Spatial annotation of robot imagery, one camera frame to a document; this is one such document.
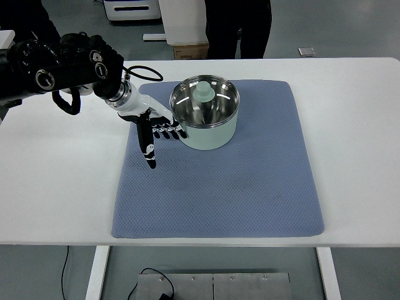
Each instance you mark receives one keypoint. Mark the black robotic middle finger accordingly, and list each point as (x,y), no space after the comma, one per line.
(173,131)

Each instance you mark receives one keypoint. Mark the right white table leg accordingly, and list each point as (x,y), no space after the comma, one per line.
(328,273)

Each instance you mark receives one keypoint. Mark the white floor appliance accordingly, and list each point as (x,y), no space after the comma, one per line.
(132,10)

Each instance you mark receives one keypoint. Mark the cardboard box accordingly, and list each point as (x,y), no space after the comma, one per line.
(191,52)

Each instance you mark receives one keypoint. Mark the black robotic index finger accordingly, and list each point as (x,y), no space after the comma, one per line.
(182,133)

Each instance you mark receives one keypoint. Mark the grey floor plate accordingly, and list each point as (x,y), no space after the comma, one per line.
(306,52)

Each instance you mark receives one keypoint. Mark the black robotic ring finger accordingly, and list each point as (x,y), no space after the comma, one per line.
(164,131)

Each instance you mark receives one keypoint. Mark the glass lid green knob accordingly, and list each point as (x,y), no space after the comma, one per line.
(204,101)

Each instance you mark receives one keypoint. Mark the left white table leg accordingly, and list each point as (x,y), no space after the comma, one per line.
(98,272)

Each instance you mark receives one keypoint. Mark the white table leg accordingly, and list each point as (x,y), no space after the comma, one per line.
(328,273)
(98,272)

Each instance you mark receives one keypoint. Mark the blue quilted mat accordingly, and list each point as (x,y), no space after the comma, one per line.
(258,185)

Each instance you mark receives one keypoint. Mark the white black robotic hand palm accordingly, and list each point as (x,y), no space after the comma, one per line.
(139,103)

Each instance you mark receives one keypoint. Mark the person in dark trousers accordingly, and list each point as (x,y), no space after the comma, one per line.
(28,20)

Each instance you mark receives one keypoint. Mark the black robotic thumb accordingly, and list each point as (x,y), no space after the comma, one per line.
(145,138)

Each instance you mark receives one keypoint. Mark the green pot with handle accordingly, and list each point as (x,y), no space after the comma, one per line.
(209,138)

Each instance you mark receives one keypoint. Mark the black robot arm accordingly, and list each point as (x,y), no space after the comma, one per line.
(35,67)

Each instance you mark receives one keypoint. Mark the white panel stand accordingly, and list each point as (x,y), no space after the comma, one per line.
(184,23)

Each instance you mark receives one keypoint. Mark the black robotic little finger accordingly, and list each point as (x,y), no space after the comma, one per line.
(155,131)

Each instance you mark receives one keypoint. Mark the metal base plate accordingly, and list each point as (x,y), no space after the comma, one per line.
(214,286)

